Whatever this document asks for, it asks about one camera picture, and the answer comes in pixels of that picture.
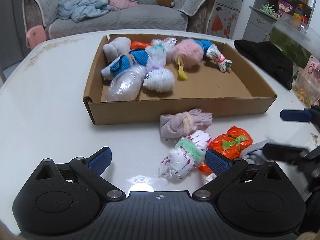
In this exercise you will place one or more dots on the white and blue sock bundle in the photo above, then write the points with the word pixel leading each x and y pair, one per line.
pixel 130 61

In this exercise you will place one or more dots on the grey fridge with flower stickers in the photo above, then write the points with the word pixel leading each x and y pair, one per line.
pixel 227 12

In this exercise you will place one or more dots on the mauve sock with rubber band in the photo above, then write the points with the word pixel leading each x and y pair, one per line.
pixel 180 125

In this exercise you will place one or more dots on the green plastic spiky toy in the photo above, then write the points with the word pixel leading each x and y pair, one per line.
pixel 267 8

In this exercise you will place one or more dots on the clear bag with teal band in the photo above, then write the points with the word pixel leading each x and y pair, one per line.
pixel 157 55

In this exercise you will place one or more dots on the brown cardboard box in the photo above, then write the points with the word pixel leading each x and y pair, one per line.
pixel 150 112

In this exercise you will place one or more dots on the black knit hat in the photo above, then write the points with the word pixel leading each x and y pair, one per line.
pixel 267 60

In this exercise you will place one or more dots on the white plastic bag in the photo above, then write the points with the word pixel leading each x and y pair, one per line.
pixel 210 178

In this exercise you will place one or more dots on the glass fish tank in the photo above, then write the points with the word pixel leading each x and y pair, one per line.
pixel 300 45

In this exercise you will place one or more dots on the grey cabinet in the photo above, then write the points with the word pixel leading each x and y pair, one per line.
pixel 260 27

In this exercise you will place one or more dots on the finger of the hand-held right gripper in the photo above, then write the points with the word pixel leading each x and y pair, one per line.
pixel 282 152
pixel 295 115

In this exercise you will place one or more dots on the patterned white bag purple tie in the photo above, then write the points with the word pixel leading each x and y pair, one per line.
pixel 160 80

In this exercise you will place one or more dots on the orange bag with green tie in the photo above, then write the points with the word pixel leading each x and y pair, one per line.
pixel 227 142

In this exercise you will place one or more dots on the pink plastic child chair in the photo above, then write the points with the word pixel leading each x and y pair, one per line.
pixel 36 36

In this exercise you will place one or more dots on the patterned white bag pink tie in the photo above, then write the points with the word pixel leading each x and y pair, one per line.
pixel 217 56

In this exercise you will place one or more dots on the white socks bundle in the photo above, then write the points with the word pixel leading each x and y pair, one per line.
pixel 116 48

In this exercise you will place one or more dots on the patterned white bag green band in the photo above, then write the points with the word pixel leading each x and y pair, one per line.
pixel 182 155

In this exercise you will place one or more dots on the orange plastic bag ball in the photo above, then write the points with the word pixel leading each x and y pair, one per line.
pixel 138 45

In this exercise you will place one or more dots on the orange drink bottle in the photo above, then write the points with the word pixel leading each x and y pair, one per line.
pixel 298 15

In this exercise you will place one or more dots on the light blue blanket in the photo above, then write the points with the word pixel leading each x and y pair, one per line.
pixel 85 2

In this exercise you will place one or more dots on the yellow plastic spoon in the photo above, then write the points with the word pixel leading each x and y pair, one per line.
pixel 182 71

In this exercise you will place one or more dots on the clear plastic snack container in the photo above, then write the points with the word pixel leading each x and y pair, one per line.
pixel 308 90

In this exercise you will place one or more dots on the grey sock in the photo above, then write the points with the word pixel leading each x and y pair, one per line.
pixel 252 152

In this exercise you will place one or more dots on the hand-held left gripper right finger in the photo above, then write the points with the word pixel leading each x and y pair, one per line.
pixel 217 161

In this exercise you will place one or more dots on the pink cloth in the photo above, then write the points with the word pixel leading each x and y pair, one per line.
pixel 122 3

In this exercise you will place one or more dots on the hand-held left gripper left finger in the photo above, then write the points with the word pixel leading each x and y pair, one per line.
pixel 98 160

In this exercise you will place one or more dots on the brown plush toy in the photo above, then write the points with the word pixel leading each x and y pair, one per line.
pixel 165 0

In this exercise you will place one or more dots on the grey covered sofa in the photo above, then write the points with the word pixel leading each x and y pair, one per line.
pixel 120 20

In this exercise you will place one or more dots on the purple snack packet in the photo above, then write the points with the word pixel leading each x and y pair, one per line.
pixel 285 8

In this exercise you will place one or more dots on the pink banknote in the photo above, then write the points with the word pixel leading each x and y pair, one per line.
pixel 313 67

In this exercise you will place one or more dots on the pink fluffy ball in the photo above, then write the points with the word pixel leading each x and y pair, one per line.
pixel 188 52

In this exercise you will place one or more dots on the grey door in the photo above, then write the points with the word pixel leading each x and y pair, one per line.
pixel 11 25

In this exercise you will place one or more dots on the large clear plastic bag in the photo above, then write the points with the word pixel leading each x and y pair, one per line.
pixel 125 83

